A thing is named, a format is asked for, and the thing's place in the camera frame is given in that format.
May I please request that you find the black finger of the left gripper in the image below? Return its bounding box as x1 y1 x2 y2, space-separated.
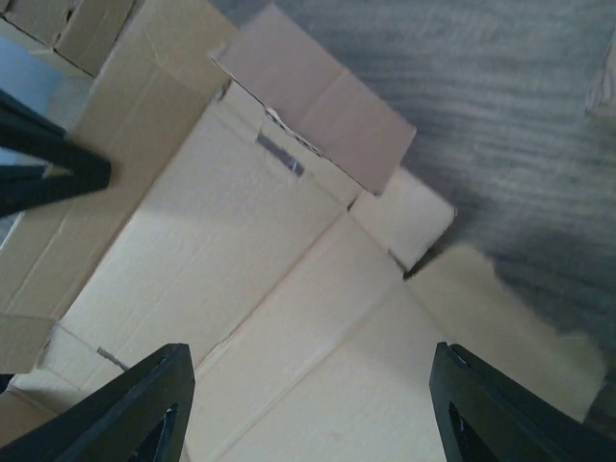
1 90 67 164
1 162 112 218

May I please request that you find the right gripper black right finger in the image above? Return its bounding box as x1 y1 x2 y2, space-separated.
429 343 602 461

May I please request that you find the stack of flat cardboard blanks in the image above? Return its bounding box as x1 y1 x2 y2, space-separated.
585 38 615 119

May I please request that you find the cardboard box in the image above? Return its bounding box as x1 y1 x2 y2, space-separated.
1 1 605 461

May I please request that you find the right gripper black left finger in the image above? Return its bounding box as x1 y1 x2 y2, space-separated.
1 344 195 461

